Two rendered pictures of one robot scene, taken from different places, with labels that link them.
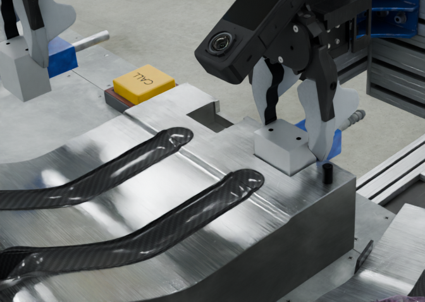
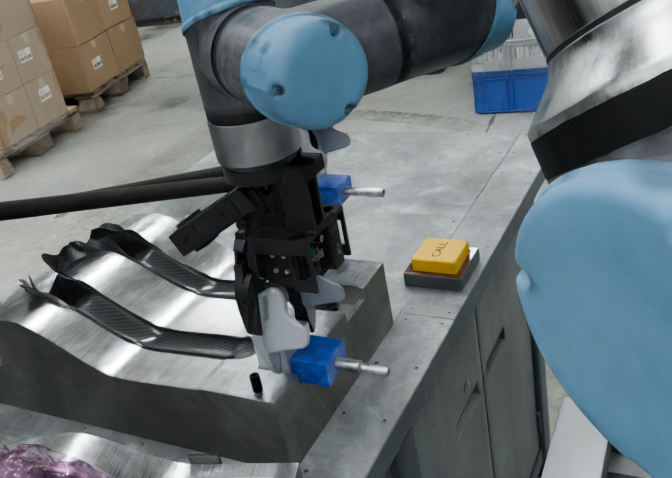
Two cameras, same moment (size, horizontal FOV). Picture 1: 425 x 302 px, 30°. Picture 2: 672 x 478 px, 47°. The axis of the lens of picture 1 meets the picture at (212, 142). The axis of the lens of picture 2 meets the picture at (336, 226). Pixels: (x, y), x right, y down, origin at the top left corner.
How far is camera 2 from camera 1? 0.84 m
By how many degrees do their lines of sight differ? 58
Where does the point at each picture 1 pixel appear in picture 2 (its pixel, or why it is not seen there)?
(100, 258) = (127, 326)
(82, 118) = (395, 257)
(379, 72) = not seen: outside the picture
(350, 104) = (294, 338)
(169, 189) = (223, 321)
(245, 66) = (182, 244)
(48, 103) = (405, 233)
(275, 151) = not seen: hidden behind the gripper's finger
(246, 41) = (184, 225)
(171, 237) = (173, 348)
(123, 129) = not seen: hidden behind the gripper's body
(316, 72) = (240, 285)
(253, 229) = (183, 377)
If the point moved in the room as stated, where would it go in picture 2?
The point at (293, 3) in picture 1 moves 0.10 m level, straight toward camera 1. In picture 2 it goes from (224, 213) to (113, 247)
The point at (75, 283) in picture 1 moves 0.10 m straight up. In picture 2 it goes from (67, 321) to (36, 243)
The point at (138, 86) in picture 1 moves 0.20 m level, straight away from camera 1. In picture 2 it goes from (424, 253) to (534, 198)
